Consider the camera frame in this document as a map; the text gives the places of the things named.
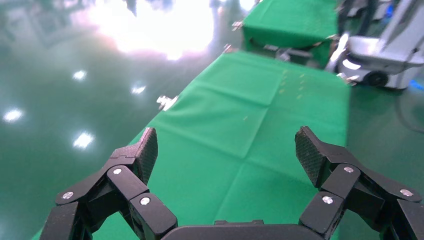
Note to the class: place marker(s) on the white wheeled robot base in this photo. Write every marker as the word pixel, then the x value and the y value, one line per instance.
pixel 381 56

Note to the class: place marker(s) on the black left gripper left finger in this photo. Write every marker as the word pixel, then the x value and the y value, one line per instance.
pixel 132 185

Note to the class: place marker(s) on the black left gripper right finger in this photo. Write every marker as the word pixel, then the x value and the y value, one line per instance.
pixel 348 185

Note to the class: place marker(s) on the green table cloth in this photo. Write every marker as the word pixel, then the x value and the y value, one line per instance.
pixel 232 126
pixel 291 20

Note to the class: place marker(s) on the silver metal cloth clip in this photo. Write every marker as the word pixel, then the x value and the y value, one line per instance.
pixel 167 102
pixel 346 78
pixel 227 49
pixel 237 25

